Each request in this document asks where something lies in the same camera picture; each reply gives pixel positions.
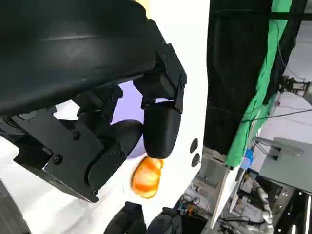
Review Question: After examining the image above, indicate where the white leaning board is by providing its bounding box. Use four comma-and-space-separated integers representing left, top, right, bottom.
209, 167, 244, 228

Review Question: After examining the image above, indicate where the small blue box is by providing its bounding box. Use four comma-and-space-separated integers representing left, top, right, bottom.
243, 147, 254, 169

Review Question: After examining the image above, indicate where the thin black room cable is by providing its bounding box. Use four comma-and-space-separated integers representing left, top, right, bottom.
241, 109, 312, 123

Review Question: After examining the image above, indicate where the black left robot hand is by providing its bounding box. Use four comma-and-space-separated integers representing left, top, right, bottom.
0, 0, 188, 203

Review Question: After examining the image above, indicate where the orange and white bread roll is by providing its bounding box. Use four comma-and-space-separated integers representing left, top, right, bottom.
130, 156, 163, 198

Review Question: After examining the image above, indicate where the black backdrop curtain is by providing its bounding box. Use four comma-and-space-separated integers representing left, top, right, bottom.
206, 0, 303, 156

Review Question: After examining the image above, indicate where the grey metal cabinet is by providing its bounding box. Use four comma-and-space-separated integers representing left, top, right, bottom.
258, 136, 312, 195

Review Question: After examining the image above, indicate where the green cloth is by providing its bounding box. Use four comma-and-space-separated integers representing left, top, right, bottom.
225, 0, 293, 169

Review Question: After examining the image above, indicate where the lilac plate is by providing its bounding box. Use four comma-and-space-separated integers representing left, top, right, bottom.
111, 81, 147, 159

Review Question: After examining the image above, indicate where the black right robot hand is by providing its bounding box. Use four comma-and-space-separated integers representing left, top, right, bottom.
106, 201, 182, 234

